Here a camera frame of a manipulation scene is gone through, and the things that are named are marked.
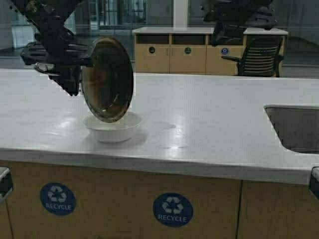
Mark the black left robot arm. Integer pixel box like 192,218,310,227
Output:
9,0,91,96

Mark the white serving bowl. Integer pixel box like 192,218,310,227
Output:
83,112,142,143

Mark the wooden waste station cabinet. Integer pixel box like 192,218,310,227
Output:
133,27,288,76

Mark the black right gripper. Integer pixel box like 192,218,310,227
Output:
203,0,277,46

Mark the black office chair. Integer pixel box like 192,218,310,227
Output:
221,35,284,77

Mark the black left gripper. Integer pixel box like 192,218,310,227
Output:
20,21,87,96

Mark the left blue recycle sticker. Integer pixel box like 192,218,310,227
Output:
39,183,77,216

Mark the right blue recycle sticker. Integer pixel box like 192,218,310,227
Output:
153,192,194,228

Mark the black object at edge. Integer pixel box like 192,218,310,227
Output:
0,167,13,202
309,167,319,199

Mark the black object at left edge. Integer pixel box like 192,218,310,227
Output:
0,167,13,202

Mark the black object at right edge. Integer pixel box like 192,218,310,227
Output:
309,167,319,199

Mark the blue recycle sticker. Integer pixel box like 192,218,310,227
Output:
153,192,194,228
39,183,77,216

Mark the wooden recycle counter cabinet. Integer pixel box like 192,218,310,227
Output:
0,160,319,239

